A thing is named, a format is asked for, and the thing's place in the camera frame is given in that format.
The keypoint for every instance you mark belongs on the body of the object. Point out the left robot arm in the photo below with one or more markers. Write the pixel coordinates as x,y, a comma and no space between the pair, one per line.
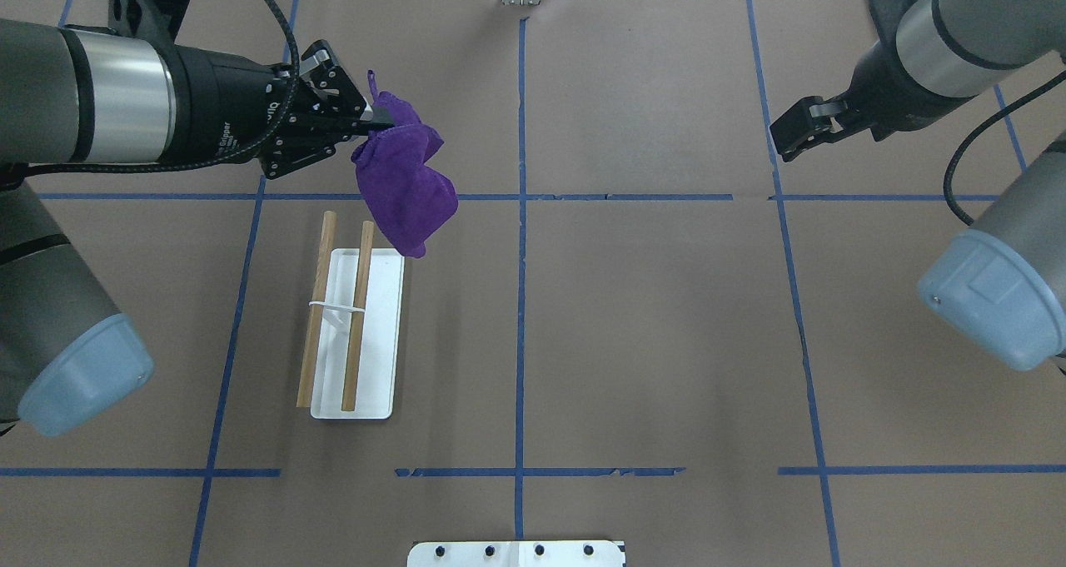
86,101

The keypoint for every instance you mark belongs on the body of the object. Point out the white rack centre bracket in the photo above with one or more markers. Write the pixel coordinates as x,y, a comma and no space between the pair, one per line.
338,316

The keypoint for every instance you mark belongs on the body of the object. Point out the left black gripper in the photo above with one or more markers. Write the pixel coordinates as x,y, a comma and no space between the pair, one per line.
223,105

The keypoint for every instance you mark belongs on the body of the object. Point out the white rack base tray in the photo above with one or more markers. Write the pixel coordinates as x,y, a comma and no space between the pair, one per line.
376,386

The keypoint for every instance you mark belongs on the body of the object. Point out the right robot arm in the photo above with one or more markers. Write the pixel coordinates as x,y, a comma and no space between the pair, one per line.
1000,281

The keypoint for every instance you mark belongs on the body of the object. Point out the purple towel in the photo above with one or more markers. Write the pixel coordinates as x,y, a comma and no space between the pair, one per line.
408,200

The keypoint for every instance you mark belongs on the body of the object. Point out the wooden rack rod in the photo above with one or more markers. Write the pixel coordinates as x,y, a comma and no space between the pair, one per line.
357,321
315,308

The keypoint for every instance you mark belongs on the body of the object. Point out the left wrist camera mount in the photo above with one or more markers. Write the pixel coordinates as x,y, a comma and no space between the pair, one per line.
155,21

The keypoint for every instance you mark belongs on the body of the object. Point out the white pole base plate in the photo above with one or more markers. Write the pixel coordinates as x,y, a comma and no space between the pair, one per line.
518,553

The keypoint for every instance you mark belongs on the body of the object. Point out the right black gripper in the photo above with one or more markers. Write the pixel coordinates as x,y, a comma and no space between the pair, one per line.
879,101

